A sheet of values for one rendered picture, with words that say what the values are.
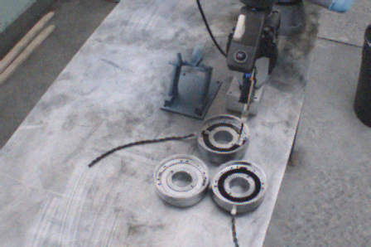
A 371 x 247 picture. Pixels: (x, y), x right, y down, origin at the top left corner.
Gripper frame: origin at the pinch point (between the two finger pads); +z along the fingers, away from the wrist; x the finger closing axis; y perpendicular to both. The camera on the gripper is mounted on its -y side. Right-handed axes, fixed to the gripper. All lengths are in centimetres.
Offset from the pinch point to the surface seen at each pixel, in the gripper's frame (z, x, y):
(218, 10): 13.1, 21.2, 41.8
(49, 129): 13.0, 41.2, -15.5
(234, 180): 11.0, -2.3, -14.7
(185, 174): 11.2, 7.1, -16.5
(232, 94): 8.6, 5.0, 5.2
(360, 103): 83, -30, 97
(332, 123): 93, -19, 90
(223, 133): 11.1, 3.9, -3.9
